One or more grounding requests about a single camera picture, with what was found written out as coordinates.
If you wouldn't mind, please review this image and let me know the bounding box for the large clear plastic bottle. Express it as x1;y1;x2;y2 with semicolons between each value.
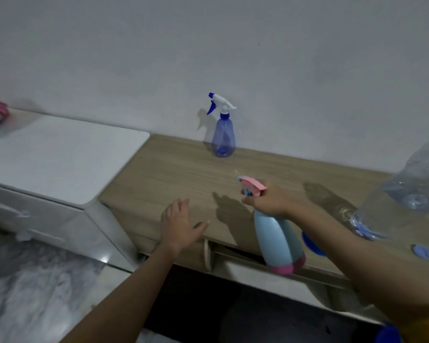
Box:
338;136;429;241

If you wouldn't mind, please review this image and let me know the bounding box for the person's left hand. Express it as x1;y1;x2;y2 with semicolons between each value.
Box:
160;198;211;255

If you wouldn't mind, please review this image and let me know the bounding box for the blue garment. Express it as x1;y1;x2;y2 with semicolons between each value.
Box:
375;323;403;343

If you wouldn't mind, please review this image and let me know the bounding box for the person's left forearm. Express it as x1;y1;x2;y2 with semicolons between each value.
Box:
60;243;182;343

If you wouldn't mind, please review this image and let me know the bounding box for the person's right forearm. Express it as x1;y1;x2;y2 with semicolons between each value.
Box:
286;202;429;329

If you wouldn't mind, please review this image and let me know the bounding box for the wooden desk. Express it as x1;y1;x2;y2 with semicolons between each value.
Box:
98;134;429;323

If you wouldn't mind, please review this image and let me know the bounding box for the transparent blue spray bottle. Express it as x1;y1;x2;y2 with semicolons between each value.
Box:
206;92;237;158

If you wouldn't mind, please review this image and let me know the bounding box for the light blue pink spray bottle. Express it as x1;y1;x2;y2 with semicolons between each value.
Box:
238;176;306;275

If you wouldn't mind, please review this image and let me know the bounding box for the yellow sleeve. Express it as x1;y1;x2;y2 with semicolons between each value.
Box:
397;311;429;343

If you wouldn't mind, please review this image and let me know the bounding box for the white cabinet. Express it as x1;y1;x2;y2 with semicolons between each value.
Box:
0;109;151;272

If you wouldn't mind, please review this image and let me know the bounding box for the blue round lid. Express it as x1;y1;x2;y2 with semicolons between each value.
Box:
302;231;327;257

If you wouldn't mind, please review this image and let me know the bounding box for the person's right hand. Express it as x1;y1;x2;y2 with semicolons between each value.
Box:
241;181;295;219

